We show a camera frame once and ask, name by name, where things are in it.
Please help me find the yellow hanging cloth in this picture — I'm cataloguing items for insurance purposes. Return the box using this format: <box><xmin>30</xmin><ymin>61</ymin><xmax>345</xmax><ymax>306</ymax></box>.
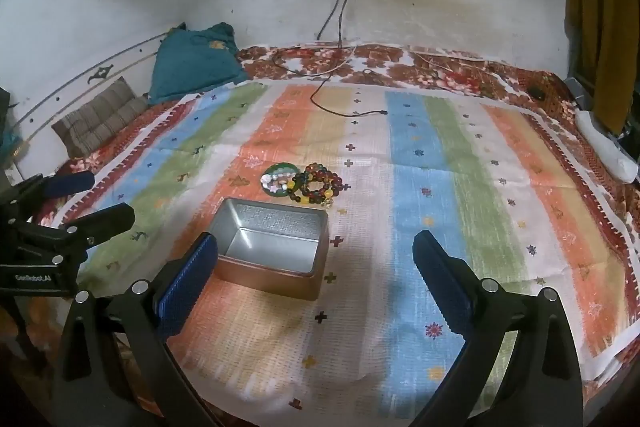
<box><xmin>565</xmin><ymin>0</ymin><xmax>640</xmax><ymax>132</ymax></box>

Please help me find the metal tin box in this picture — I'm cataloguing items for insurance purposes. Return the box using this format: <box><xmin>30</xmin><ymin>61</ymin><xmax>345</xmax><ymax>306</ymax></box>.
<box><xmin>212</xmin><ymin>197</ymin><xmax>331</xmax><ymax>302</ymax></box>

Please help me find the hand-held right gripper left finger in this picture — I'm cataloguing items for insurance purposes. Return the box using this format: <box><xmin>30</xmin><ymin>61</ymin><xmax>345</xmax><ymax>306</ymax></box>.
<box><xmin>52</xmin><ymin>232</ymin><xmax>236</xmax><ymax>427</ymax></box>

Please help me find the teal pillow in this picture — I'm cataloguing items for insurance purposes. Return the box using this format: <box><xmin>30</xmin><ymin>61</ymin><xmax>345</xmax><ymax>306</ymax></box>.
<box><xmin>148</xmin><ymin>22</ymin><xmax>250</xmax><ymax>105</ymax></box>

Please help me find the striped colourful cloth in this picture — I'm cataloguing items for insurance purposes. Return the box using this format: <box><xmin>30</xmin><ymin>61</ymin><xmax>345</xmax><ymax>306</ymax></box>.
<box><xmin>37</xmin><ymin>79</ymin><xmax>640</xmax><ymax>423</ymax></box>

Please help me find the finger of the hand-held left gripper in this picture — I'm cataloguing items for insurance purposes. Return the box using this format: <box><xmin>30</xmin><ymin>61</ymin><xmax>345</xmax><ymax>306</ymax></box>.
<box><xmin>10</xmin><ymin>203</ymin><xmax>136</xmax><ymax>259</ymax></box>
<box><xmin>0</xmin><ymin>171</ymin><xmax>96</xmax><ymax>208</ymax></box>

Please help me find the white cable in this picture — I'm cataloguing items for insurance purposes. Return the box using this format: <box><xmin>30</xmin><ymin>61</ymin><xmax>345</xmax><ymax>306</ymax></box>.
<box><xmin>287</xmin><ymin>0</ymin><xmax>361</xmax><ymax>80</ymax></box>

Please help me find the black cable with connector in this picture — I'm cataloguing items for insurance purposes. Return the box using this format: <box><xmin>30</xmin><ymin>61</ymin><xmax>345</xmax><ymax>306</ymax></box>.
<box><xmin>311</xmin><ymin>0</ymin><xmax>388</xmax><ymax>118</ymax></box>

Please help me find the brown striped cushion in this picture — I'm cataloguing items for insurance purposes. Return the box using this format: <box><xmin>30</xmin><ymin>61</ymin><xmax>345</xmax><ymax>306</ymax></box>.
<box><xmin>51</xmin><ymin>77</ymin><xmax>150</xmax><ymax>158</ymax></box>

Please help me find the white rolled cloth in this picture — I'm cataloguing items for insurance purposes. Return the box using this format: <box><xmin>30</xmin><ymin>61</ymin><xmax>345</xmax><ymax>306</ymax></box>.
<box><xmin>574</xmin><ymin>109</ymin><xmax>638</xmax><ymax>182</ymax></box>

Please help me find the grey box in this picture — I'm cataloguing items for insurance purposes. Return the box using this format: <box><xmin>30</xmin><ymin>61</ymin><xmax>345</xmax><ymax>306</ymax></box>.
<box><xmin>565</xmin><ymin>77</ymin><xmax>591</xmax><ymax>108</ymax></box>

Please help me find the dark multicolour bead bracelet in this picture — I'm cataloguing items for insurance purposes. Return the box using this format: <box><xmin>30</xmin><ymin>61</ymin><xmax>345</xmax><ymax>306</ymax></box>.
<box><xmin>287</xmin><ymin>172</ymin><xmax>326</xmax><ymax>206</ymax></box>

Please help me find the green bangle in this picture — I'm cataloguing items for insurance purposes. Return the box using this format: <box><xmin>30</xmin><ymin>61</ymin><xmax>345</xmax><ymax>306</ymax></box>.
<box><xmin>263</xmin><ymin>163</ymin><xmax>301</xmax><ymax>195</ymax></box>

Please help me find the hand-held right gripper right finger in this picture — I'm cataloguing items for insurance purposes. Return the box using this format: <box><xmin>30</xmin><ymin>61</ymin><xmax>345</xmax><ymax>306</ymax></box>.
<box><xmin>412</xmin><ymin>229</ymin><xmax>586</xmax><ymax>427</ymax></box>

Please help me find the red bead bracelet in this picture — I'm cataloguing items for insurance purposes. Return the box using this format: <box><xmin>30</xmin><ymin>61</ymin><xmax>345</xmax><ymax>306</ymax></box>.
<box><xmin>302</xmin><ymin>163</ymin><xmax>346</xmax><ymax>202</ymax></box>

